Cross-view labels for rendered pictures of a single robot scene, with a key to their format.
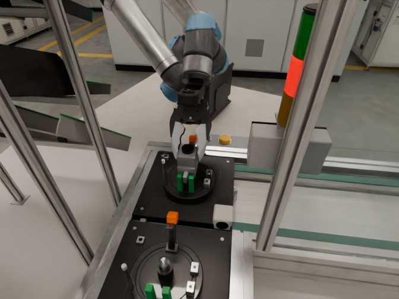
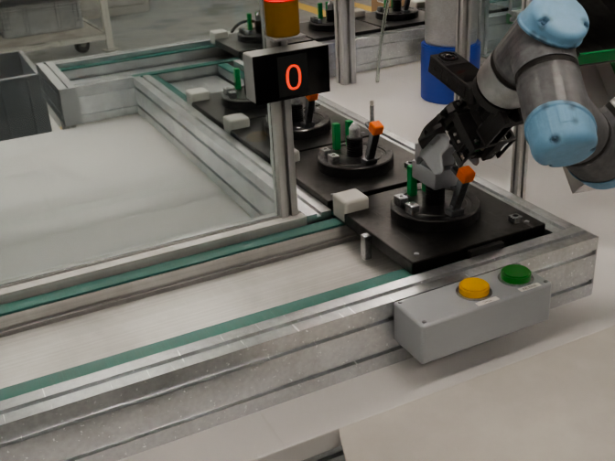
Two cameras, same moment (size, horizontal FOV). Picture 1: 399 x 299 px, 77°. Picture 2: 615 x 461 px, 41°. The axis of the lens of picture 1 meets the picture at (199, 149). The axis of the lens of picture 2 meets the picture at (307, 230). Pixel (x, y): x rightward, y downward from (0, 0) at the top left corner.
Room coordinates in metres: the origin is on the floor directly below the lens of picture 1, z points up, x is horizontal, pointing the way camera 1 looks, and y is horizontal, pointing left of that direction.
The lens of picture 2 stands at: (1.33, -0.77, 1.52)
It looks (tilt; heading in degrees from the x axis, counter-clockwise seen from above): 26 degrees down; 147
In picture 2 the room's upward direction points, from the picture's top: 3 degrees counter-clockwise
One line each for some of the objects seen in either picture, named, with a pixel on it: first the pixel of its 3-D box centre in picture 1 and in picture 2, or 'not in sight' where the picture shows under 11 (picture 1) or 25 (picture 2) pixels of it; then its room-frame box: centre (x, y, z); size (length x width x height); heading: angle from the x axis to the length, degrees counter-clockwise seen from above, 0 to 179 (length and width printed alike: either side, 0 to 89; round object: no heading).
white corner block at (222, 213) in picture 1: (222, 217); (350, 206); (0.35, -0.06, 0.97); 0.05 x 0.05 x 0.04; 82
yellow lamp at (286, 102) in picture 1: (297, 108); (282, 16); (0.32, -0.14, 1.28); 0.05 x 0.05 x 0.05
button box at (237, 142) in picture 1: (224, 147); (472, 310); (0.66, -0.09, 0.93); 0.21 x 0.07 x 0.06; 82
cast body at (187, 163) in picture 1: (187, 161); (431, 157); (0.45, 0.03, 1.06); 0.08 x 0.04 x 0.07; 172
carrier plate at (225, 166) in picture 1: (189, 185); (434, 219); (0.46, 0.03, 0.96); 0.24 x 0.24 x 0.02; 82
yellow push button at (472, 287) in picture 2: (224, 140); (473, 290); (0.66, -0.09, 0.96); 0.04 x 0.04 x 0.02
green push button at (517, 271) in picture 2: not in sight; (515, 276); (0.67, -0.02, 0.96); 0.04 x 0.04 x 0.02
